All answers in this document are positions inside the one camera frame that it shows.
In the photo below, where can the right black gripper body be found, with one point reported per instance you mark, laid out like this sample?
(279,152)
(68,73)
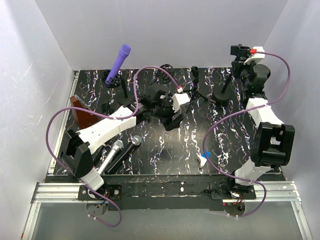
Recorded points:
(241,70)

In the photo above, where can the blue white small card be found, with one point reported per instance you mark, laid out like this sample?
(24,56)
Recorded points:
(201,158)

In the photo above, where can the black tripod stand with shockmount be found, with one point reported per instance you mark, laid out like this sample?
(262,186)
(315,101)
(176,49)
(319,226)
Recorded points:
(163,78)

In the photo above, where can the small black tripod stand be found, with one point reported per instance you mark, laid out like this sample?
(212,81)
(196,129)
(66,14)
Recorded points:
(194,91)

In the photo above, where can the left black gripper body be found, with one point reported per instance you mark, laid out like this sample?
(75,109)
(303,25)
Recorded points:
(168,122)

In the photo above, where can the black round-base mic stand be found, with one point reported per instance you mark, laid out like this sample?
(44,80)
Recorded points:
(106,108)

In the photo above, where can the purple microphone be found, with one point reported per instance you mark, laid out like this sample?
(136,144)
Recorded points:
(124,52)

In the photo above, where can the empty round-base stand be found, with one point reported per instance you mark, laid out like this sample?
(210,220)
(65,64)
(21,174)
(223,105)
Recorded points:
(127,98)

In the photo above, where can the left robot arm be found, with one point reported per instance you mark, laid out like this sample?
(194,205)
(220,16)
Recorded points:
(78,147)

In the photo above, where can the aluminium frame rail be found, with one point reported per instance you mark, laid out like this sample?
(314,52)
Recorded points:
(266,191)

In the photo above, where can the black microphone silver grille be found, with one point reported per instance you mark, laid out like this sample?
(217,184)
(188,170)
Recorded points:
(112,168)

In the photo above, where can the brown wooden metronome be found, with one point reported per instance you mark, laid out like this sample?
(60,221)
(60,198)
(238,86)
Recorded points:
(83,119)

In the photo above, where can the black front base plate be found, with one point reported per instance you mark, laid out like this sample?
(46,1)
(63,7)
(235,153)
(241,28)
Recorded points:
(164,191)

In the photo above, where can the black shotgun microphone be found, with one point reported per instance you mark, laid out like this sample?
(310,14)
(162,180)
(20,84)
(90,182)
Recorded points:
(98,154)

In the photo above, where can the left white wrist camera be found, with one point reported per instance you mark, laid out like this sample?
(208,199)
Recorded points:
(178,100)

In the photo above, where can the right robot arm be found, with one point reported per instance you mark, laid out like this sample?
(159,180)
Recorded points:
(273,141)

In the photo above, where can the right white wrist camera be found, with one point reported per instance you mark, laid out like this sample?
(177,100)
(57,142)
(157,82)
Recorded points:
(256,54)

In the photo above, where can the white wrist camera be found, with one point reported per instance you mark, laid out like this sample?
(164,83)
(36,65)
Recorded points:
(256,54)
(178,100)

